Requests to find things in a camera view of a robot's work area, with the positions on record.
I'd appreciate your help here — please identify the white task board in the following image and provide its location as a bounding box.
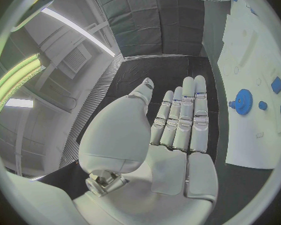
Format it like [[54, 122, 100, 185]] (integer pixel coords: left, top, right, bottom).
[[216, 0, 281, 171]]

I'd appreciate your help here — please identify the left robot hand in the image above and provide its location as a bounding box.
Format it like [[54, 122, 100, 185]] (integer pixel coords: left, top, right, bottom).
[[71, 75, 220, 225]]

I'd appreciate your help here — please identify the blue gear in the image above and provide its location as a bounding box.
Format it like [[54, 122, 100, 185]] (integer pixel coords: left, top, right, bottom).
[[234, 88, 254, 116]]

